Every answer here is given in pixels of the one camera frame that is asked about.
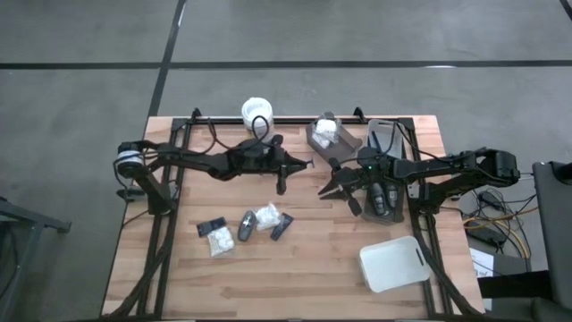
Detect grey translucent plastic bin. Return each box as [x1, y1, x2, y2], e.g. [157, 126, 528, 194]
[305, 111, 364, 156]
[360, 176, 407, 225]

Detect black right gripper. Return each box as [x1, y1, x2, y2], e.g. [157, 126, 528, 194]
[317, 157, 397, 217]

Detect black metal stand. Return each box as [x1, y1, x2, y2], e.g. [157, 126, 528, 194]
[0, 196, 72, 322]

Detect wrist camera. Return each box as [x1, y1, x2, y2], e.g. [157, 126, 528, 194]
[357, 146, 382, 169]
[243, 141, 272, 158]

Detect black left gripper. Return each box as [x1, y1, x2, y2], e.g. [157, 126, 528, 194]
[236, 133, 315, 196]

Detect dark blue foil sachet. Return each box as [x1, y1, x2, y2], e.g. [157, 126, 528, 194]
[269, 212, 295, 242]
[196, 216, 228, 238]

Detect black power adapter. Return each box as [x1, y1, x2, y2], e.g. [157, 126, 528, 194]
[467, 219, 509, 245]

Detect pale translucent plastic bin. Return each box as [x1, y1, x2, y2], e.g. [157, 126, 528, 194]
[366, 118, 407, 161]

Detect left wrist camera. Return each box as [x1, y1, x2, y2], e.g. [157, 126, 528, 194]
[243, 141, 272, 158]

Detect white paper sheet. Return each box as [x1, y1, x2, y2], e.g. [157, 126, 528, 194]
[468, 247, 495, 278]

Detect white plastic bin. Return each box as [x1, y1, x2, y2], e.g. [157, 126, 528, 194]
[358, 235, 433, 294]

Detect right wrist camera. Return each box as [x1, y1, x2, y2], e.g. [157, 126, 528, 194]
[357, 146, 382, 169]

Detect black floor cables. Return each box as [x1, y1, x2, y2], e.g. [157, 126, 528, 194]
[459, 187, 542, 263]

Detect black metal table frame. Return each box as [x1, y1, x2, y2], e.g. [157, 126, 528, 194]
[100, 106, 482, 321]

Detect disinfecting wipes canister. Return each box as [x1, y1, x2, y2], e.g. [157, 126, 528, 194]
[240, 97, 274, 135]

